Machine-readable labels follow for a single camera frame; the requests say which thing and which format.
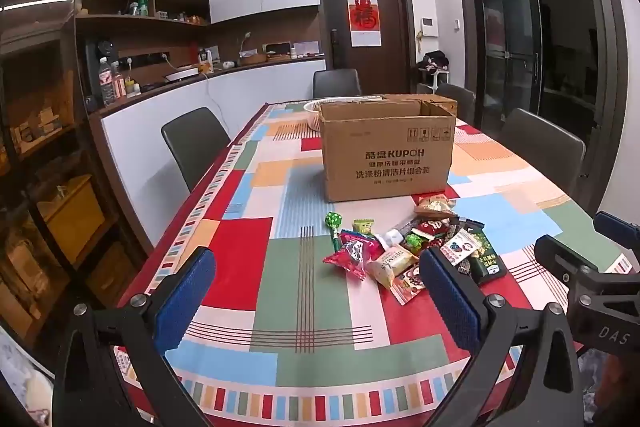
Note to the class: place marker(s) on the pale yellow snack packet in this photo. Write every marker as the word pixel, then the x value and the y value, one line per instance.
pixel 392 264

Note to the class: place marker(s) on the red wall calendar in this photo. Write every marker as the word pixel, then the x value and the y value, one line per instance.
pixel 365 17

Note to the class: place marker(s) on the black glass sliding door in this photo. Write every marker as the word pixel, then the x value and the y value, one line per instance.
pixel 525 57

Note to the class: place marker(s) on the white berry print packet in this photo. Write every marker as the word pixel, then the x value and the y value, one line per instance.
pixel 459 249

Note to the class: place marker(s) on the white plastic basket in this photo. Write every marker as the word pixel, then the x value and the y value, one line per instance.
pixel 311 112

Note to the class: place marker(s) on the white intercom panel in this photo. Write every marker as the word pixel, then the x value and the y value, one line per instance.
pixel 427 27

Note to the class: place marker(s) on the white round tray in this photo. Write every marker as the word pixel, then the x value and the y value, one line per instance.
pixel 181 74

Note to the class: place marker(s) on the brown cardboard box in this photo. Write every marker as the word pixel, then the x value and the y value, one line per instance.
pixel 385 157

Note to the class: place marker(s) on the black snack packet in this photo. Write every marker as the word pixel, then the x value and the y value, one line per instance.
pixel 469 222

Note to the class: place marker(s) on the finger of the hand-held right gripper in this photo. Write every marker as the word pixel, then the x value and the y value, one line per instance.
pixel 616 226
pixel 560 253

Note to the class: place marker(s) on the small green snack packet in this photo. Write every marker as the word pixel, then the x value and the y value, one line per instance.
pixel 363 227

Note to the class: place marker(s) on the white sideboard counter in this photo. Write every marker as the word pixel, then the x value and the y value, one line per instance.
pixel 260 82

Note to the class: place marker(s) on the beige snack packet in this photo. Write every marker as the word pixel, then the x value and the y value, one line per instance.
pixel 435 207

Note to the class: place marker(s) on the dark wooden door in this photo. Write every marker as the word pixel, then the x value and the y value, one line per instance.
pixel 395 32

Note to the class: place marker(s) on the white stool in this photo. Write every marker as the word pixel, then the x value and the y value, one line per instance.
pixel 434 79

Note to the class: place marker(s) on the wicker tray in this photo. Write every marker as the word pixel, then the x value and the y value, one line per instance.
pixel 252 58

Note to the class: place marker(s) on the green lollipop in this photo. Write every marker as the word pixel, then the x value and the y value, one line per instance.
pixel 332 221

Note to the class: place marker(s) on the pink red snack packet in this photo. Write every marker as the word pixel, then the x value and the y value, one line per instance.
pixel 350 257

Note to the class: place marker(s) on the colourful patchwork tablecloth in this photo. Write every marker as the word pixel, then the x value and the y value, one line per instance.
pixel 310 187

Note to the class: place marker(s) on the black storage box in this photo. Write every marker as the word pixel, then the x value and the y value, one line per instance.
pixel 277 50

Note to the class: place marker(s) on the white patterned cloth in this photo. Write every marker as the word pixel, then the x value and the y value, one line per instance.
pixel 22 387

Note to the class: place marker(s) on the small white snack packet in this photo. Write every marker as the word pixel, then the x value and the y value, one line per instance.
pixel 392 238

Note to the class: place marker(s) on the dark green snack packet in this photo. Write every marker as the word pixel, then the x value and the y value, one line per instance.
pixel 485 259

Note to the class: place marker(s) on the pink drink carton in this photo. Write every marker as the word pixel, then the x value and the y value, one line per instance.
pixel 119 84

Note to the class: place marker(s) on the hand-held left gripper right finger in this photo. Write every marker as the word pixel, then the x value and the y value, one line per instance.
pixel 450 302

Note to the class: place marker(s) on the green candy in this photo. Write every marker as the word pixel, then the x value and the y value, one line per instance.
pixel 415 242

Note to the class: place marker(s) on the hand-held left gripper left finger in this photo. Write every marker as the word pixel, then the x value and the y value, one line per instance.
pixel 184 294

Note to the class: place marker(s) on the grey dining chair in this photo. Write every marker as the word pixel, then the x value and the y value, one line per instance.
pixel 456 101
pixel 195 147
pixel 336 82
pixel 542 152

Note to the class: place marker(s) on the clear water bottle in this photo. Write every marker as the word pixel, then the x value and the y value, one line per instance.
pixel 107 82

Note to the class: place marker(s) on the dark glass display cabinet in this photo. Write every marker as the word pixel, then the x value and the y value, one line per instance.
pixel 45 157

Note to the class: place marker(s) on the wooden wall shelf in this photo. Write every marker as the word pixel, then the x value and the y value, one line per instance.
pixel 135 24

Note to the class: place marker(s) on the red chocolate biscuit packet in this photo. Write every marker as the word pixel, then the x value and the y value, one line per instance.
pixel 406 284

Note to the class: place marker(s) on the black bag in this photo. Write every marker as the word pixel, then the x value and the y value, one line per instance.
pixel 434 61

